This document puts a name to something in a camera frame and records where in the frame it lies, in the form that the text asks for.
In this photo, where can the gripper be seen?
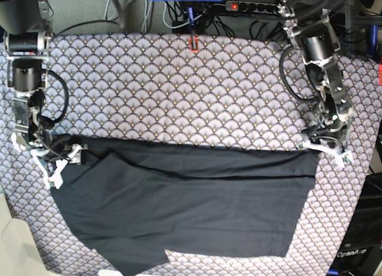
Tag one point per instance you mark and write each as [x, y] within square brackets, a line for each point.
[48, 147]
[335, 136]

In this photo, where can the black T-shirt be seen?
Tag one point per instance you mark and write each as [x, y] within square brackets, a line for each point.
[132, 201]

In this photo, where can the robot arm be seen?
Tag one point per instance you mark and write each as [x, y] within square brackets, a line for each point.
[27, 36]
[308, 27]

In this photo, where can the orange clamp right edge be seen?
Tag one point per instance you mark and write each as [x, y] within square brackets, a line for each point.
[380, 74]

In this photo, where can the blue clamp right edge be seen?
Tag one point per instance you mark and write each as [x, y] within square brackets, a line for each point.
[372, 41]

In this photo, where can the beige plastic bin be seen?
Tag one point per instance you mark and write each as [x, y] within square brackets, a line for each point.
[19, 254]

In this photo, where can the black OpenArm box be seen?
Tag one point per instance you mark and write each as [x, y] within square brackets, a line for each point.
[360, 251]

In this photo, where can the patterned fan-print tablecloth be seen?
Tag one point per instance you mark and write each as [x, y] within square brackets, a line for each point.
[229, 93]

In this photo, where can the orange and black clamp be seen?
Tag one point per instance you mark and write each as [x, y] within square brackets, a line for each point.
[193, 42]

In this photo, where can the black power strip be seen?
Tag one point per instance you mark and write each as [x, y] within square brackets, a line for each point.
[250, 7]

